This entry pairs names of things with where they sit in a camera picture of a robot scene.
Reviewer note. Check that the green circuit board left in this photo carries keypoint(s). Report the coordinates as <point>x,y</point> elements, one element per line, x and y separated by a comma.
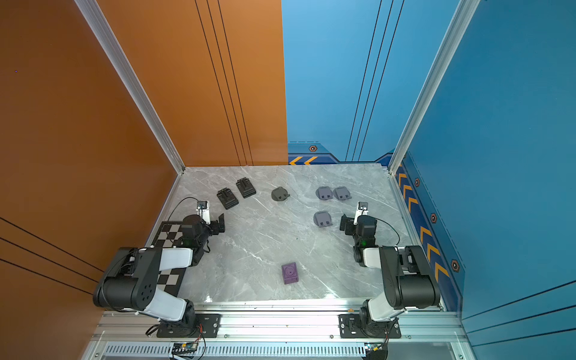
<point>186,350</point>

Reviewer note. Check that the black phone stand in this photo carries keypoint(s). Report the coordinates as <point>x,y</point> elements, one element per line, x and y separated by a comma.
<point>245,187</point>
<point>227,198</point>

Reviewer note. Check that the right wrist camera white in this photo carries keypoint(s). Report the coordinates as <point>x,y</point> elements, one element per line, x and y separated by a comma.
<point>362,209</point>

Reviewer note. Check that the black phone stand left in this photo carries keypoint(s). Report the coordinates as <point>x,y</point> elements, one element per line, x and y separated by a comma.
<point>227,198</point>

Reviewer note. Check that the circuit board right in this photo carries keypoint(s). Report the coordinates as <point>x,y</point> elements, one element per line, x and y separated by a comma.
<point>376,351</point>

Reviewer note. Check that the aluminium corner post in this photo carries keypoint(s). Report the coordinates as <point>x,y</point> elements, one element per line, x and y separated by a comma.
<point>456,29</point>
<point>105,36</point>

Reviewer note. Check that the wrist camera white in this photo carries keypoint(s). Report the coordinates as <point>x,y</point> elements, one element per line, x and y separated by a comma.
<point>362,209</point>
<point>202,209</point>

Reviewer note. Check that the black white checkerboard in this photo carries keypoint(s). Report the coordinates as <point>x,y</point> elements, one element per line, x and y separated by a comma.
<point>168,238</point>

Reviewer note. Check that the purple-grey phone stand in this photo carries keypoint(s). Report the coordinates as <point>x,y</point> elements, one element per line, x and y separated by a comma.
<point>324,193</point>
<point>341,193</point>
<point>322,219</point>

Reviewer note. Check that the purple square box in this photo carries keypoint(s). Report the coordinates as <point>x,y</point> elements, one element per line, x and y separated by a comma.
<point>290,273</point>

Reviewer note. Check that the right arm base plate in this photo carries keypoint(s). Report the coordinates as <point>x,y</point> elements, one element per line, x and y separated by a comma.
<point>352,325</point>

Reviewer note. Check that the dark grey round phone stand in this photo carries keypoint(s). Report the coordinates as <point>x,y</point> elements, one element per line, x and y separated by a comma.
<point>279,194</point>

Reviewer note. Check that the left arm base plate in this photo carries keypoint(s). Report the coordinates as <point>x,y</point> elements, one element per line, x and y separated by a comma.
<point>204,325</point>

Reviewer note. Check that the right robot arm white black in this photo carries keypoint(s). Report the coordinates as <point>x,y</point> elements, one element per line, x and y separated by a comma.
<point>407,278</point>

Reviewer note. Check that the aluminium front rail frame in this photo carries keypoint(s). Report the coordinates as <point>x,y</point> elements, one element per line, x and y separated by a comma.
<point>291,329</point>

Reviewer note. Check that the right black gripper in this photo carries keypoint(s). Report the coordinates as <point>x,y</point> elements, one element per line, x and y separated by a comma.
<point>348,223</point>

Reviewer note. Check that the black phone stand right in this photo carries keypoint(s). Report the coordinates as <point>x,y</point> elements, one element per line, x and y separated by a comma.
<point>245,187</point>

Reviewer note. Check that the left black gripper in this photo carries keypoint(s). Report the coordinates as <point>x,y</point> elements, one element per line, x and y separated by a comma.
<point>217,225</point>

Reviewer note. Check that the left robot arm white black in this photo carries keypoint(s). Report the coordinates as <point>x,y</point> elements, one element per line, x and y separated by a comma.
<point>130,282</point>

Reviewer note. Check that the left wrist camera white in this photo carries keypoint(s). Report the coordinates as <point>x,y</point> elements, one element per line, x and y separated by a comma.
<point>202,209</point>

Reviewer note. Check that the left aluminium corner post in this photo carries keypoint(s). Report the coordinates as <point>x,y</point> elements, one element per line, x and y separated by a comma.
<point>105,36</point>

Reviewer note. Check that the right aluminium corner post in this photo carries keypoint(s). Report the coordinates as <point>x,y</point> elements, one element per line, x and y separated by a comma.
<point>456,29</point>

